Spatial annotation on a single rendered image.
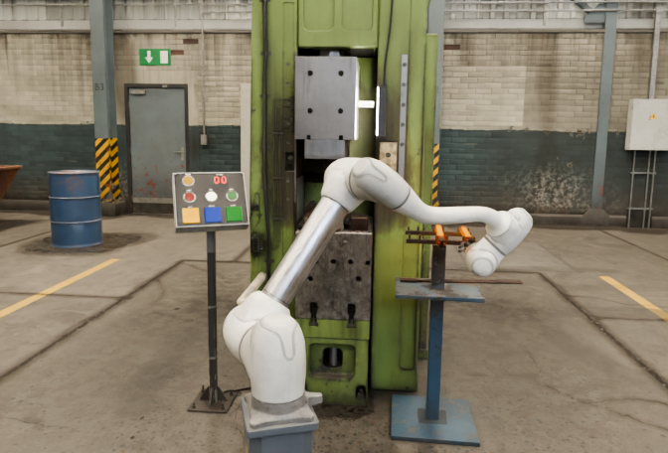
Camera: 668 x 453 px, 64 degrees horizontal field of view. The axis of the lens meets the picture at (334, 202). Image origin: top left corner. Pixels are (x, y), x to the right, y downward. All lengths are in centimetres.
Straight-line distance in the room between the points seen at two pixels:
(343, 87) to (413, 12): 53
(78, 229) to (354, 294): 478
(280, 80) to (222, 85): 613
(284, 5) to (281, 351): 188
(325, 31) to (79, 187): 465
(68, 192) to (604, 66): 764
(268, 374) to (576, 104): 795
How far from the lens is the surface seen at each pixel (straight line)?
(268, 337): 152
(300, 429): 160
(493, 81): 874
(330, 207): 175
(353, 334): 276
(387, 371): 305
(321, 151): 264
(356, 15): 284
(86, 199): 694
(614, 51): 929
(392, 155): 275
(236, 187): 265
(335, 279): 268
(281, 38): 285
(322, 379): 288
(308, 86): 266
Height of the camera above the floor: 140
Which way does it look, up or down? 8 degrees down
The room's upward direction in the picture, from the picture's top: 1 degrees clockwise
